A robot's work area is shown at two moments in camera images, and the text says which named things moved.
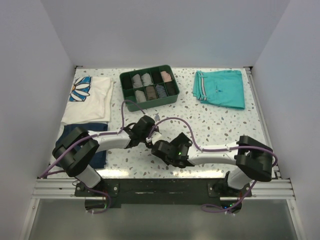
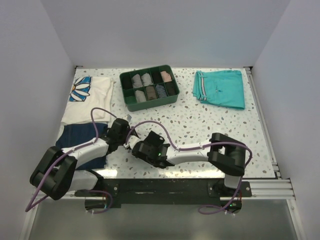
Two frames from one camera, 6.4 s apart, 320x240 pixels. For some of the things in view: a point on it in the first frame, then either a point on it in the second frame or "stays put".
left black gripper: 152,128 → 128,129
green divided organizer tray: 149,87 stays put
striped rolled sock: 161,91 stays put
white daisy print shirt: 90,100 stays put
